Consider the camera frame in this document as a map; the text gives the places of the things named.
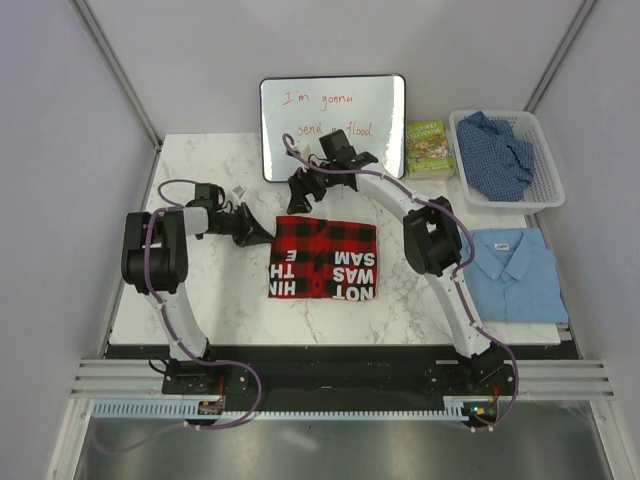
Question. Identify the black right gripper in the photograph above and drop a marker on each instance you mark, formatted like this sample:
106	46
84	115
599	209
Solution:
301	185

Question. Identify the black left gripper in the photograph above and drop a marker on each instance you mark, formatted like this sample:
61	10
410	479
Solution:
251	234

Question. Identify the red black plaid shirt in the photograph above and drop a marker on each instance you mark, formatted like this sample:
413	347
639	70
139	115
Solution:
314	258

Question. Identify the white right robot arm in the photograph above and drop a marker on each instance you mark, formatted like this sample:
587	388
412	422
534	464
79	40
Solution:
436	243

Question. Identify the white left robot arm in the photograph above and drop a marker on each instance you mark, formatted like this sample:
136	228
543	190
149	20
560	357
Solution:
155	259

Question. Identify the whiteboard with red writing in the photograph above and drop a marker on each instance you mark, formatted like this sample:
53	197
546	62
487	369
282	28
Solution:
370	109

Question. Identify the green children's book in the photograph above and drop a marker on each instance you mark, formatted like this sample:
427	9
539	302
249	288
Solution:
427	151

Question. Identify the blue checkered shirt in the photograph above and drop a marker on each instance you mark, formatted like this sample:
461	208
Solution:
496	163

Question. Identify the folded light blue shirt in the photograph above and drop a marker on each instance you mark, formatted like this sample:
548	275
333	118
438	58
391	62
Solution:
513	277

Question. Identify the white plastic basket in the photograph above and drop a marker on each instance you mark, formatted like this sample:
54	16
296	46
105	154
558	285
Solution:
546	189

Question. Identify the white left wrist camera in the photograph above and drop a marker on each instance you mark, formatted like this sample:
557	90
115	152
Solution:
237	194

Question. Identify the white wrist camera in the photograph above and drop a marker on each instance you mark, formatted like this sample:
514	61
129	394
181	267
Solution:
303	149
237	194

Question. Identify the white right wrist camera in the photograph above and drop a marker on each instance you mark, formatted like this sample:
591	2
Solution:
303	149

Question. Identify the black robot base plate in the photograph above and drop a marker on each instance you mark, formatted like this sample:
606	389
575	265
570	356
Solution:
333	376

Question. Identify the white slotted cable duct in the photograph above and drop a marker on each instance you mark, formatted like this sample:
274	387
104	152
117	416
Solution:
204	410

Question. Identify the aluminium frame rail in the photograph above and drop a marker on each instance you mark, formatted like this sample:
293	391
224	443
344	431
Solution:
102	44

